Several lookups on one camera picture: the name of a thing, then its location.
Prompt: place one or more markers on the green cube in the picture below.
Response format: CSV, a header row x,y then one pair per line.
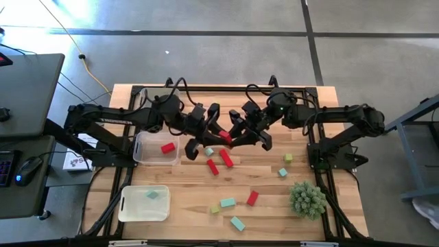
x,y
215,208
288,157

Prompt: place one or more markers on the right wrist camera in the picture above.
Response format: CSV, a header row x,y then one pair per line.
x,y
250,109

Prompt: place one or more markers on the small blue block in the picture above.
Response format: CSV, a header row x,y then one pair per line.
x,y
152,195
209,151
282,172

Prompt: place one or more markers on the black computer mouse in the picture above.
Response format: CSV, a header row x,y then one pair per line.
x,y
27,169

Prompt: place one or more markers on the person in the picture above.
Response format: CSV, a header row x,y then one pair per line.
x,y
427,211

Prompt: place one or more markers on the grey metal bracket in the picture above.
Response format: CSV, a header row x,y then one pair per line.
x,y
127,244
319,244

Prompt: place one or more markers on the black keyboard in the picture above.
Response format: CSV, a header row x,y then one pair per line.
x,y
6,168

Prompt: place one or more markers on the red rectangular block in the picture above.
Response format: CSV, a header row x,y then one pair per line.
x,y
252,198
225,136

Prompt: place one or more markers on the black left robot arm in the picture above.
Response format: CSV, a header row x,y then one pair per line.
x,y
113,118

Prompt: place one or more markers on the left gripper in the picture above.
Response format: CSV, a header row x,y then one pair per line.
x,y
192,128

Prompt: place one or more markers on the grey desk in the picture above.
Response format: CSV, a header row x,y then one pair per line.
x,y
31,89

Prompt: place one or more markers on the small black desk device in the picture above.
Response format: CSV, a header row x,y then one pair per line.
x,y
4,114

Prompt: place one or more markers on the dark desk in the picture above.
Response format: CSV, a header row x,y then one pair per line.
x,y
20,202

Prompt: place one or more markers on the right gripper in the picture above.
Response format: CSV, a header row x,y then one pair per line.
x,y
259,124

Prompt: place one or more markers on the blue rectangular block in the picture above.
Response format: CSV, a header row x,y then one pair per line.
x,y
237,223
228,202

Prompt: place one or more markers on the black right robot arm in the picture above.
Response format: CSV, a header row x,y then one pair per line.
x,y
336,115

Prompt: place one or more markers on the black device with red light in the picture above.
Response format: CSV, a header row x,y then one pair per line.
x,y
5,60

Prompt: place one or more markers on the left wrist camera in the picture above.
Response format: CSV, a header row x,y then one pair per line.
x,y
198,112

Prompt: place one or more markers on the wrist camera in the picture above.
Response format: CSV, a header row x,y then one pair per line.
x,y
198,112
250,109

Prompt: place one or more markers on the white printed paper sign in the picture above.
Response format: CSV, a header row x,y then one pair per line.
x,y
73,164

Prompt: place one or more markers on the red cube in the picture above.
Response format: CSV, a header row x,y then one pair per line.
x,y
168,147

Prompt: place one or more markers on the long red block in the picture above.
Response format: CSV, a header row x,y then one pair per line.
x,y
226,158
212,167

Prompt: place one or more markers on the clear plastic bin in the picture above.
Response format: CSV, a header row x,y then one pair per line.
x,y
147,156

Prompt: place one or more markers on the black aluminium table frame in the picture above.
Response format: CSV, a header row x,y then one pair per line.
x,y
223,88

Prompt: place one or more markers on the blue-grey metal table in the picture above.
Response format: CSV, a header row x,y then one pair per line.
x,y
408,161

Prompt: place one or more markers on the black desk caster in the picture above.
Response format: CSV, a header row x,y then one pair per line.
x,y
44,215

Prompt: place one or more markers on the green artificial plant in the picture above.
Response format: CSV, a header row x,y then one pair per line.
x,y
307,200

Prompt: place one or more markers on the black frame clamp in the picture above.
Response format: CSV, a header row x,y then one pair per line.
x,y
168,82
273,81

